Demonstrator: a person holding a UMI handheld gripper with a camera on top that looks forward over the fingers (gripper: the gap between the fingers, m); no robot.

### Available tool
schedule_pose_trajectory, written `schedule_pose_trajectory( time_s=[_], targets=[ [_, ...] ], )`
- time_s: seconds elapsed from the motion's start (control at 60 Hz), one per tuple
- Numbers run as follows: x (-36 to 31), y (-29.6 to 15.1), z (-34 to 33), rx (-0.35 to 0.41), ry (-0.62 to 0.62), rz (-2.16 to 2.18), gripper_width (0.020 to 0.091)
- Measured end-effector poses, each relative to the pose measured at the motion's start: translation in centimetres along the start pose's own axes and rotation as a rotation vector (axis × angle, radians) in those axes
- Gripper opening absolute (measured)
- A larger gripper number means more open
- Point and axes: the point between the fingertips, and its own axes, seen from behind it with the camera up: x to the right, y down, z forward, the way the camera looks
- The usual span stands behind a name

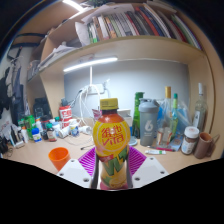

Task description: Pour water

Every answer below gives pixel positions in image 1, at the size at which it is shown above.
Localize clear bottle with yellow cap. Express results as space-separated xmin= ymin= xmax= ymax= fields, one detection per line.
xmin=156 ymin=86 xmax=174 ymax=146

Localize orange plastic cup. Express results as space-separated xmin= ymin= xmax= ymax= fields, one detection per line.
xmin=48 ymin=146 xmax=72 ymax=172

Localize pink packet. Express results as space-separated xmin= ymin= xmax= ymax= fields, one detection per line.
xmin=92 ymin=108 xmax=103 ymax=123

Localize white ceiling light tube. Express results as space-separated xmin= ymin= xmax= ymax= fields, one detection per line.
xmin=62 ymin=0 xmax=84 ymax=12

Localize grey shaker bottle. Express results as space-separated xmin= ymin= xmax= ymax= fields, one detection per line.
xmin=138 ymin=98 xmax=160 ymax=147

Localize white wall socket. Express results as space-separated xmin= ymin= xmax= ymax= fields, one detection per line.
xmin=87 ymin=83 xmax=107 ymax=95

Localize red and white canister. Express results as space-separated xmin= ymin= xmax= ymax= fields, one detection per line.
xmin=59 ymin=105 xmax=73 ymax=129

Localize tall clear glass bottle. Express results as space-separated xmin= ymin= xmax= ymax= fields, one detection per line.
xmin=193 ymin=82 xmax=208 ymax=133

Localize blue and white carton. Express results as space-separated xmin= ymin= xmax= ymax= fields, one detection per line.
xmin=118 ymin=108 xmax=134 ymax=138

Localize yellow-labelled tea drink bottle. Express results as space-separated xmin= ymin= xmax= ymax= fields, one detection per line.
xmin=92 ymin=97 xmax=132 ymax=191

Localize white and green tube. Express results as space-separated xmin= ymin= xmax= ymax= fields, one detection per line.
xmin=144 ymin=149 xmax=167 ymax=156

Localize hanging dark clothes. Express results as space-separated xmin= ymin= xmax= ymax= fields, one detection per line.
xmin=0 ymin=46 xmax=26 ymax=128

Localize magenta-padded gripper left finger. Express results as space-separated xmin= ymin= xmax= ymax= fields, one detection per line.
xmin=56 ymin=146 xmax=100 ymax=190

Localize clear bottle with green cap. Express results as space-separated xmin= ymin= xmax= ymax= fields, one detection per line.
xmin=169 ymin=92 xmax=180 ymax=139

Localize brown jar with white lid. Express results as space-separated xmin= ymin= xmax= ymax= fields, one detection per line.
xmin=180 ymin=125 xmax=200 ymax=156

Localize white under-shelf light bar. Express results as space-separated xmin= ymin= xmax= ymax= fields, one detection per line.
xmin=63 ymin=56 xmax=119 ymax=73

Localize white bottle with blue cap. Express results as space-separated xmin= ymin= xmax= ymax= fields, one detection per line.
xmin=31 ymin=127 xmax=43 ymax=143

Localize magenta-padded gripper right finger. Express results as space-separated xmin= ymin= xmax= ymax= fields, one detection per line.
xmin=126 ymin=145 xmax=170 ymax=189

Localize green plastic container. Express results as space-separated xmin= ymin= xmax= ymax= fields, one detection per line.
xmin=23 ymin=114 xmax=36 ymax=139

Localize brown mug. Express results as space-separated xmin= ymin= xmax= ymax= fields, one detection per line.
xmin=193 ymin=131 xmax=221 ymax=159

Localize small brown bottle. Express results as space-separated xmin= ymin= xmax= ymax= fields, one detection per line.
xmin=45 ymin=123 xmax=58 ymax=143

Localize wooden shelf unit with books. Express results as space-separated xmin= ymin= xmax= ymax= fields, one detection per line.
xmin=26 ymin=0 xmax=214 ymax=99

